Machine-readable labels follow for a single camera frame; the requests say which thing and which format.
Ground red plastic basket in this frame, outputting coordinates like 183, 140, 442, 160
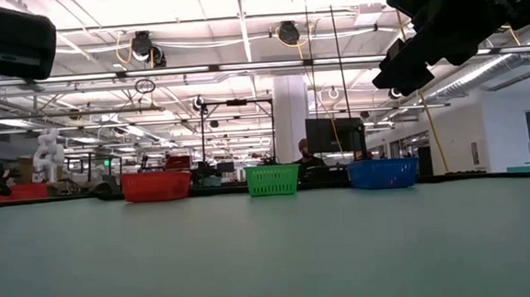
119, 169, 193, 205

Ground yellow hanging cable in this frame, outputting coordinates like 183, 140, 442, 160
388, 0, 451, 177

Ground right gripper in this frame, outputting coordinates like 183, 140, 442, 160
365, 0, 515, 99

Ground black monitor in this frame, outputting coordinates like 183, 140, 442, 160
304, 115, 367, 155

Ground blue plastic basket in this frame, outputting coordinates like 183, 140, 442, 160
346, 156, 422, 192

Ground white column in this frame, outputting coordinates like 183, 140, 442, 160
271, 74, 314, 166

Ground black cable loop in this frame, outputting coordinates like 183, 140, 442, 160
133, 77, 157, 96

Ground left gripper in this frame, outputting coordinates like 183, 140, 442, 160
0, 0, 60, 84

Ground green plastic basket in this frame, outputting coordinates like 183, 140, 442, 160
243, 163, 302, 199

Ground green table mat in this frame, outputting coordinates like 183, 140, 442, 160
0, 171, 530, 297

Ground red storage bin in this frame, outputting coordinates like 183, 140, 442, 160
0, 181, 49, 202

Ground person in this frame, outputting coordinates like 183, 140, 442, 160
291, 137, 327, 172

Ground black hanging cable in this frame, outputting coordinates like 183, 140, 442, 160
326, 0, 352, 120

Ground long ceiling light strip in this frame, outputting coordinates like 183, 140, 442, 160
0, 45, 530, 87

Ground black rig frame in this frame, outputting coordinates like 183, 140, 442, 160
199, 97, 279, 172

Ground red toolbox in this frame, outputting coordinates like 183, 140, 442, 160
163, 154, 192, 172

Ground silver ventilation duct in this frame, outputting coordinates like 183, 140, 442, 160
418, 21, 530, 103

